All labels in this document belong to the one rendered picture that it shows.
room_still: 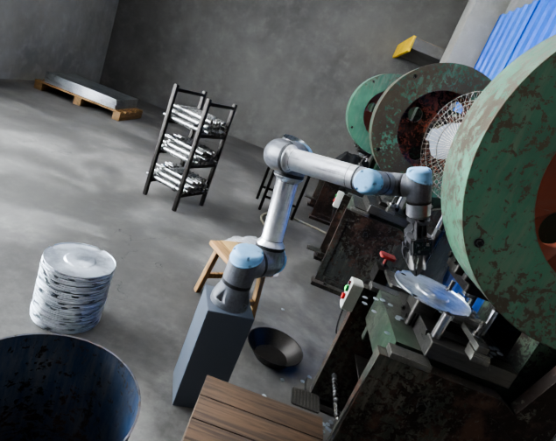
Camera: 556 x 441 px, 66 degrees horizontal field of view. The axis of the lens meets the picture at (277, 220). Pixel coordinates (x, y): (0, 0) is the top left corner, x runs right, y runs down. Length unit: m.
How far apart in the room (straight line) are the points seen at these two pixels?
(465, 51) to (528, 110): 5.67
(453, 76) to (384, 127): 0.48
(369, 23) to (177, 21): 3.36
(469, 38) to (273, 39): 3.26
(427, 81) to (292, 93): 5.40
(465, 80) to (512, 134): 1.85
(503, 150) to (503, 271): 0.29
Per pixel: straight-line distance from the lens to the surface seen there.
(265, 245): 1.64
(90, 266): 1.99
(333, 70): 8.07
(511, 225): 1.13
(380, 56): 8.16
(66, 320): 2.02
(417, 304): 1.63
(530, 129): 1.10
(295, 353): 2.32
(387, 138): 2.83
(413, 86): 2.84
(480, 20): 6.83
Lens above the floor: 1.28
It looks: 17 degrees down
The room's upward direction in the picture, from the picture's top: 22 degrees clockwise
